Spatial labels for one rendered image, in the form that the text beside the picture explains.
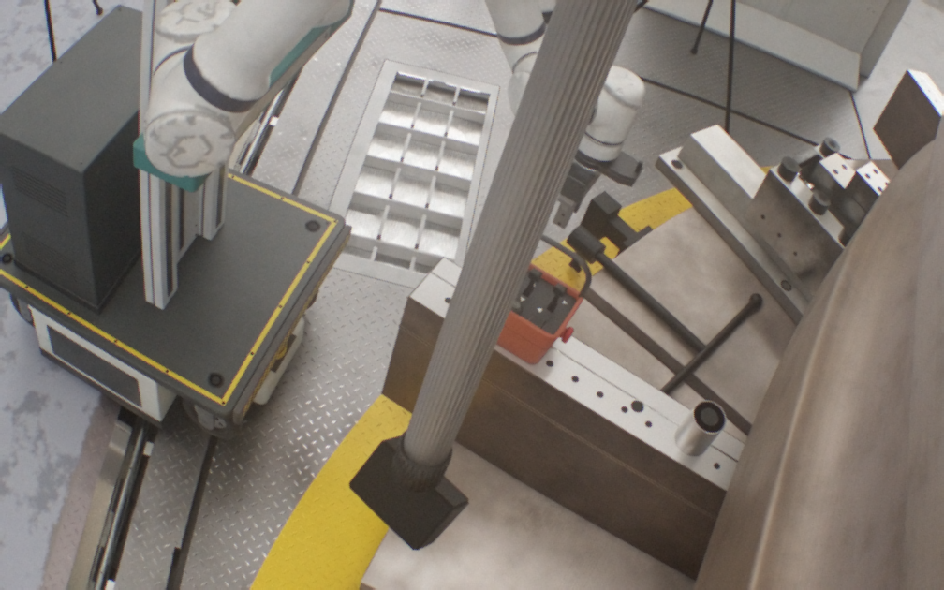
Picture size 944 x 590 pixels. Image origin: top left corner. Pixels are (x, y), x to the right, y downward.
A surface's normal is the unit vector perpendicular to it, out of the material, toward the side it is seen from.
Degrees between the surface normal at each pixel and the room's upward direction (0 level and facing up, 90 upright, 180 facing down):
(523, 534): 0
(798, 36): 37
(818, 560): 44
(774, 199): 90
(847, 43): 90
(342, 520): 0
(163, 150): 94
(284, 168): 0
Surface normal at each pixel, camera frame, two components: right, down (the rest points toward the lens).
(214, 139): 0.22, 0.85
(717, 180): -0.66, 0.16
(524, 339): -0.50, 0.68
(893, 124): -0.94, 0.07
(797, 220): -0.77, 0.37
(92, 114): 0.23, -0.60
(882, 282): -0.40, -0.82
